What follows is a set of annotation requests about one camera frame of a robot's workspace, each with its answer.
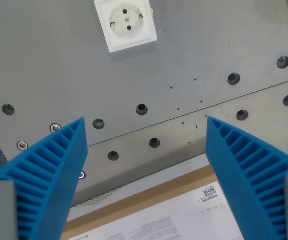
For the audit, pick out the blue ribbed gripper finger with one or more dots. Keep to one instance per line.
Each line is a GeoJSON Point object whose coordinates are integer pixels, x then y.
{"type": "Point", "coordinates": [58, 160]}
{"type": "Point", "coordinates": [236, 160]}

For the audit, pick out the silver socket head screw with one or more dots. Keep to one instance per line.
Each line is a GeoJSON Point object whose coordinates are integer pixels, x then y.
{"type": "Point", "coordinates": [22, 145]}
{"type": "Point", "coordinates": [55, 127]}

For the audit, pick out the brown cardboard box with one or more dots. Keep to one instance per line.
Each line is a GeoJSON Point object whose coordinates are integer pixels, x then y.
{"type": "Point", "coordinates": [143, 195]}

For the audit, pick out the white printed box label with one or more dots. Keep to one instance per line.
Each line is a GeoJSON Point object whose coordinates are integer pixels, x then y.
{"type": "Point", "coordinates": [158, 220]}

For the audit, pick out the white wall socket box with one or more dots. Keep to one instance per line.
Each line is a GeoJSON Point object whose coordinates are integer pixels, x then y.
{"type": "Point", "coordinates": [126, 22]}

